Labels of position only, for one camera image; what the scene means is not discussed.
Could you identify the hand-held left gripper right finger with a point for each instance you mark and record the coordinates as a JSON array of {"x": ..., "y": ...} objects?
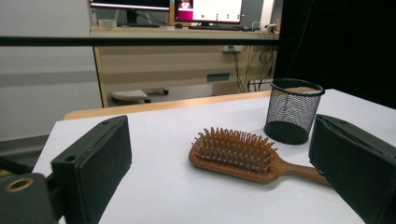
[{"x": 358, "y": 168}]

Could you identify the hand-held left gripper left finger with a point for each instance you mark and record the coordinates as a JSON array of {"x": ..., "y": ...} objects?
[{"x": 93, "y": 161}]

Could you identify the black mesh pen holder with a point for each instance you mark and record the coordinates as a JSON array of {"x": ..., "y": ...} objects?
[{"x": 291, "y": 112}]

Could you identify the wooden hairbrush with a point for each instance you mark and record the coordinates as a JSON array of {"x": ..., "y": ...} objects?
[{"x": 236, "y": 152}]

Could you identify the white chair base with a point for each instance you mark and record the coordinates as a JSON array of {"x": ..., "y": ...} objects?
[{"x": 129, "y": 95}]

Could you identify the light wooden desk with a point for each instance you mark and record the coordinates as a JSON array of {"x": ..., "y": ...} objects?
[{"x": 162, "y": 65}]

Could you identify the black curtain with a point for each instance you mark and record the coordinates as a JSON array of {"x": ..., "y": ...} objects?
[{"x": 342, "y": 46}]

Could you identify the clear plastic container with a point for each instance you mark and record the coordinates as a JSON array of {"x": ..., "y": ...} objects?
[{"x": 107, "y": 24}]

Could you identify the grey desk label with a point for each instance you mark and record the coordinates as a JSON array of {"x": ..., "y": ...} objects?
[{"x": 218, "y": 77}]

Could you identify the dark computer monitor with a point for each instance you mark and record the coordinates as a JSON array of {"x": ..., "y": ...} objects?
[{"x": 130, "y": 3}]

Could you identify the white power strip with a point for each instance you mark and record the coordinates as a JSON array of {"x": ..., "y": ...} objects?
[{"x": 233, "y": 48}]

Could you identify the black keyboard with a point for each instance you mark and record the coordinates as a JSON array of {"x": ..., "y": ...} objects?
[{"x": 214, "y": 27}]

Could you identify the lit computer monitor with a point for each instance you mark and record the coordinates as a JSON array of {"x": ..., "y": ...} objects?
[{"x": 214, "y": 9}]

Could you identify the black horizontal frame bar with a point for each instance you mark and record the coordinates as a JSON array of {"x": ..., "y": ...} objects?
[{"x": 140, "y": 41}]

